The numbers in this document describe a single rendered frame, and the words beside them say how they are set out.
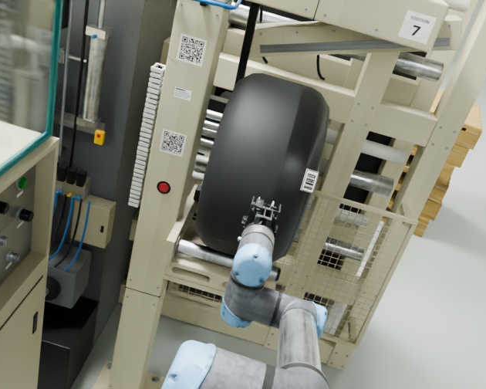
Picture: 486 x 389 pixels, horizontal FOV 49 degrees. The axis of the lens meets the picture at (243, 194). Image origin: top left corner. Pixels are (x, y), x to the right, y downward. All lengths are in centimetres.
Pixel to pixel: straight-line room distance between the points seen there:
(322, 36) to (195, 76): 53
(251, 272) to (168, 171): 70
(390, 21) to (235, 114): 59
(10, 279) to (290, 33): 117
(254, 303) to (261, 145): 48
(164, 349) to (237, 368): 190
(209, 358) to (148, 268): 116
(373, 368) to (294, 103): 180
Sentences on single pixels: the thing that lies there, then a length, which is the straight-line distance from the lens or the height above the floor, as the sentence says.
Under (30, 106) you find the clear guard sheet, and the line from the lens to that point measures 132.
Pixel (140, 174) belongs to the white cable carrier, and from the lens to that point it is 173.
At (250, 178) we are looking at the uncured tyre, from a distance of 143.
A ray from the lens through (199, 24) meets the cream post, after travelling 153.
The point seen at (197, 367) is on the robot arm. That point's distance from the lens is 75.
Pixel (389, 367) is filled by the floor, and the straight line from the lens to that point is 304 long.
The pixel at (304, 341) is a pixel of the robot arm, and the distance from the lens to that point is 96.
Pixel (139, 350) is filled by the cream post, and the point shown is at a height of 34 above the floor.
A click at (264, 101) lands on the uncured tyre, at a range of 150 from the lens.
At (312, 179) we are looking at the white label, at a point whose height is 131.
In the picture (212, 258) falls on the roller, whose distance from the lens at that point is 172.
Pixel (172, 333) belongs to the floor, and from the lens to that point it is 273.
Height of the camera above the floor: 191
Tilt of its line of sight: 28 degrees down
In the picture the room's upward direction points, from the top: 16 degrees clockwise
